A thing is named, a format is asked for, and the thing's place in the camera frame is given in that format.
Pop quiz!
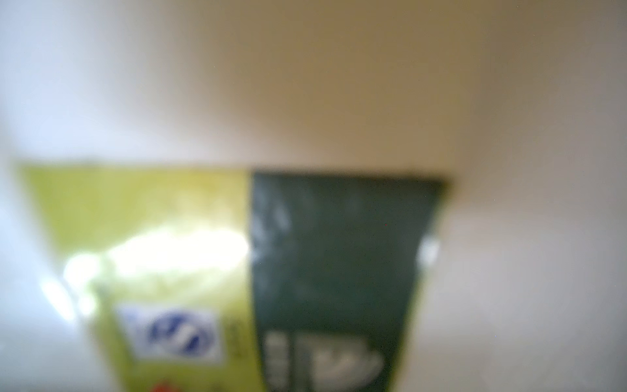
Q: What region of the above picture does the cream dispenser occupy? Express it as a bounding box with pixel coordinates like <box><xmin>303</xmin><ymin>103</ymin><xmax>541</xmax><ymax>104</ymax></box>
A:
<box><xmin>1</xmin><ymin>1</ymin><xmax>626</xmax><ymax>391</ymax></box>

